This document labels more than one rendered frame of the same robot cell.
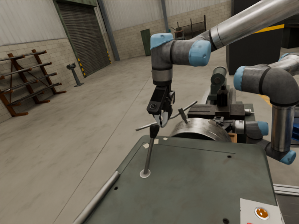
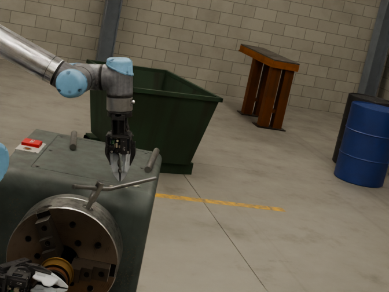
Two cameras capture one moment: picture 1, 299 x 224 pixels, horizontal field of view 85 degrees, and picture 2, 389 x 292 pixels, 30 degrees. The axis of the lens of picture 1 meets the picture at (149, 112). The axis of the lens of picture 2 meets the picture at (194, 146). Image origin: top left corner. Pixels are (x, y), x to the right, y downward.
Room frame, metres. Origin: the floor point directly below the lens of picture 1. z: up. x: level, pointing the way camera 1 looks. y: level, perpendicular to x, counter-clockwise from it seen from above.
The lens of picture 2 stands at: (2.41, -1.02, 1.92)
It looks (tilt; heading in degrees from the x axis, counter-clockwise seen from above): 13 degrees down; 146
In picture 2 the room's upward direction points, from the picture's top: 12 degrees clockwise
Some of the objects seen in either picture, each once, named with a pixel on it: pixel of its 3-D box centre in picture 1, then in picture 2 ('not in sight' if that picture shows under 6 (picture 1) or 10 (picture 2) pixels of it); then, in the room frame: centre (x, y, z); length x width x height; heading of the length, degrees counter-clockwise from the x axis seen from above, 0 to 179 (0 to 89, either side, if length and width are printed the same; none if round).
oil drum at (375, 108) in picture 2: not in sight; (367, 143); (-3.32, 5.19, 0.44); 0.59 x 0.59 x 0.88
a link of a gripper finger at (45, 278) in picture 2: not in sight; (49, 282); (0.84, -0.32, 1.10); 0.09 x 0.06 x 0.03; 58
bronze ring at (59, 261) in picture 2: not in sight; (55, 276); (0.78, -0.27, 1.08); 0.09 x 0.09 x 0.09; 59
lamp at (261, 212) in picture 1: (261, 213); not in sight; (0.20, -0.19, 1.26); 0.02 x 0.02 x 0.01
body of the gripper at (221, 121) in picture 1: (223, 125); (7, 280); (0.79, -0.41, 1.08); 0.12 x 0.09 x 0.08; 58
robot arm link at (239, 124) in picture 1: (239, 126); not in sight; (0.74, -0.47, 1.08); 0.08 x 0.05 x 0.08; 148
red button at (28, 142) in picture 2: not in sight; (31, 143); (0.15, -0.15, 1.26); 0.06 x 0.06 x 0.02; 59
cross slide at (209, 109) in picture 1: (215, 111); not in sight; (1.19, -0.54, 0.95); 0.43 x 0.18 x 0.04; 59
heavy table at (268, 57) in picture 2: not in sight; (261, 85); (-6.27, 5.80, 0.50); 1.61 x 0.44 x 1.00; 163
